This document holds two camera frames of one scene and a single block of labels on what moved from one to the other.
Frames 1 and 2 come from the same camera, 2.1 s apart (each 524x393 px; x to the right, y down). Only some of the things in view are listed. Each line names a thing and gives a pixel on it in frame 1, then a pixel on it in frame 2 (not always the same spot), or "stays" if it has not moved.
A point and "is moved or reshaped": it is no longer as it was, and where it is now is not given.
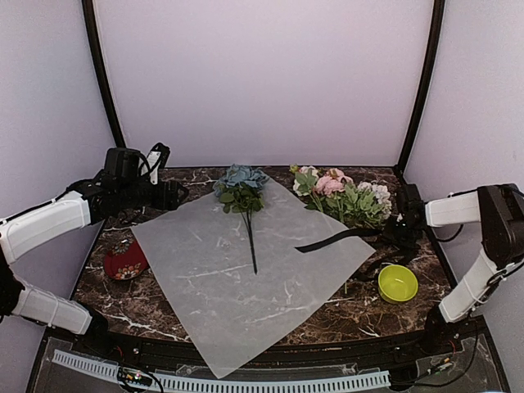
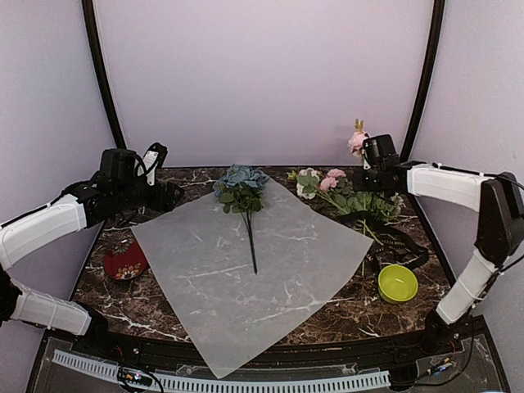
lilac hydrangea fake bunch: x=367 y=205 stays
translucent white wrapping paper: x=200 y=268 stays
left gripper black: x=169 y=189 stays
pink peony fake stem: x=332 y=184 is moved or reshaped
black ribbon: x=346 y=234 to x=386 y=232
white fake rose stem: x=305 y=178 is moved or reshaped
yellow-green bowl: x=397 y=283 stays
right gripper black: x=389 y=236 to x=358 y=182
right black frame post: x=438 y=9 stays
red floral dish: x=124 y=260 stays
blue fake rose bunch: x=239 y=189 stays
